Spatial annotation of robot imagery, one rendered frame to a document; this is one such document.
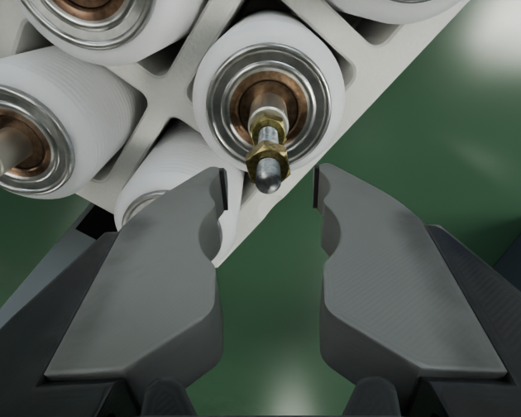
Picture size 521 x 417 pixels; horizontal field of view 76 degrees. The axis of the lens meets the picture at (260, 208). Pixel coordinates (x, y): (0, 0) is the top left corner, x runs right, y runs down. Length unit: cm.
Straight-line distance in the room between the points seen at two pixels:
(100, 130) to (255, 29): 13
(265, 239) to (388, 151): 24
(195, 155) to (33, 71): 11
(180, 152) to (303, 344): 60
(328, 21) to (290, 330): 61
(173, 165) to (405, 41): 19
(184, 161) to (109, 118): 6
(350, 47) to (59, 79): 20
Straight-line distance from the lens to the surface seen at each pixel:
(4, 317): 35
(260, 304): 69
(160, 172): 25
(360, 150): 51
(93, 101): 27
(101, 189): 35
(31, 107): 25
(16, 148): 26
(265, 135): 16
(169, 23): 22
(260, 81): 21
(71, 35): 23
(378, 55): 29
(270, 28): 21
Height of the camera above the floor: 45
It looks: 57 degrees down
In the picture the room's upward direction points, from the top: 178 degrees counter-clockwise
